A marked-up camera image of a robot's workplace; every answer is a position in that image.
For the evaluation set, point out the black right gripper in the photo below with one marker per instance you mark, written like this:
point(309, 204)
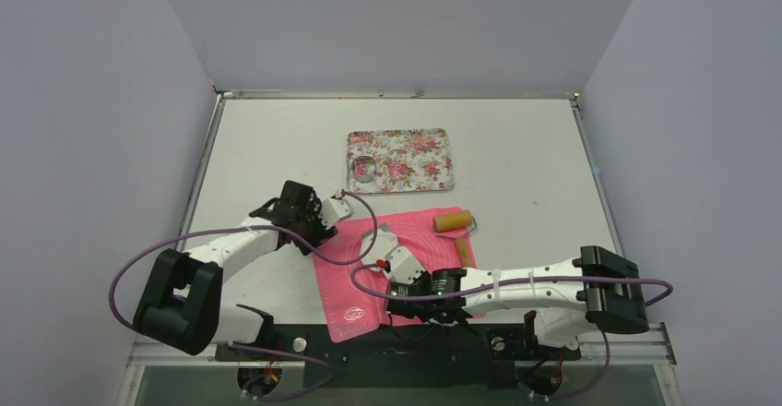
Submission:
point(406, 292)

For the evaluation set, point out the pink silicone baking mat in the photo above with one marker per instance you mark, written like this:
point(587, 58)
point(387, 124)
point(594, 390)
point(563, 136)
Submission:
point(351, 313)

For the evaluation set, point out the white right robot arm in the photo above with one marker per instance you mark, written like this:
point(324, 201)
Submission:
point(598, 290)

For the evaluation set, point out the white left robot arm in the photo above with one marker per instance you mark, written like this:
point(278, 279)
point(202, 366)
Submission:
point(181, 305)

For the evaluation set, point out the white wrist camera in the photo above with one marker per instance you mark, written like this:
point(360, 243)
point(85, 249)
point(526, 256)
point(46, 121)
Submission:
point(401, 266)
point(334, 210)

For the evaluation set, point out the white dough lump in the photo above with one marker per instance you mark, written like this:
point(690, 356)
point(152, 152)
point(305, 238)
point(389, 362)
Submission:
point(376, 244)

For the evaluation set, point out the wooden rolling pin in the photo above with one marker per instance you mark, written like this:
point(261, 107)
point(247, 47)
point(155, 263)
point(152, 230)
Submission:
point(457, 226)

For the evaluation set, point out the floral rectangular tray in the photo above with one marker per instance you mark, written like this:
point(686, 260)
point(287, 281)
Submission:
point(409, 160)

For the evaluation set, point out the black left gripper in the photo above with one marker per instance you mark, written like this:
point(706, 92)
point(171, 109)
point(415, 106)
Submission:
point(321, 233)

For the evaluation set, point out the round metal dough cutter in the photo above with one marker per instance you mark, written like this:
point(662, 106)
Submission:
point(364, 169)

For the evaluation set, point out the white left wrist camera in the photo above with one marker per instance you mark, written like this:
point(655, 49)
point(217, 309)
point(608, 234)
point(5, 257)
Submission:
point(334, 210)

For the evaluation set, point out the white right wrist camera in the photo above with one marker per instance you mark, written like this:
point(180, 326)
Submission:
point(401, 266)

